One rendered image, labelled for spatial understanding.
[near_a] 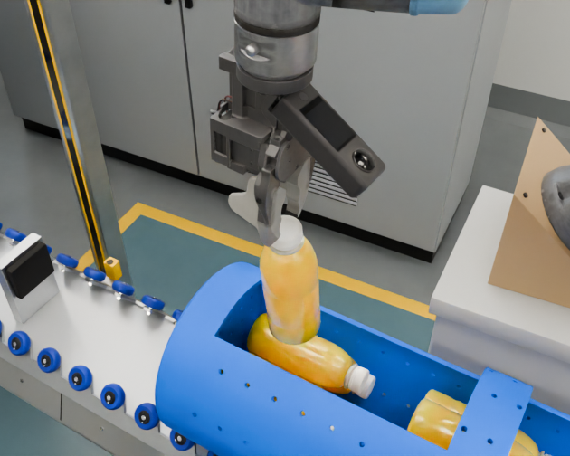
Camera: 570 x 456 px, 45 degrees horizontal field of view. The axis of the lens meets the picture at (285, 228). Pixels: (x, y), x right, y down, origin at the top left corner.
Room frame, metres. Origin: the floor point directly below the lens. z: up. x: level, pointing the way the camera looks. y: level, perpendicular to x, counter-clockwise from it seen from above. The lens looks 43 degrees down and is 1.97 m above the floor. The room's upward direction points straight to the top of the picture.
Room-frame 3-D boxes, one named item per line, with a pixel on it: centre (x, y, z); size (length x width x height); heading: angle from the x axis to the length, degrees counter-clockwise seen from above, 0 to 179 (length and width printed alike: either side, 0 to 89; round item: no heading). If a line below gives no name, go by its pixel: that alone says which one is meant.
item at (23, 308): (0.90, 0.49, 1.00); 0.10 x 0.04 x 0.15; 149
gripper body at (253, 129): (0.57, 0.02, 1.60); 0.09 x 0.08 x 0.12; 58
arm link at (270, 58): (0.56, 0.01, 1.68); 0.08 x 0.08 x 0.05
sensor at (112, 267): (0.99, 0.38, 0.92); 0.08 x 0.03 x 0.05; 149
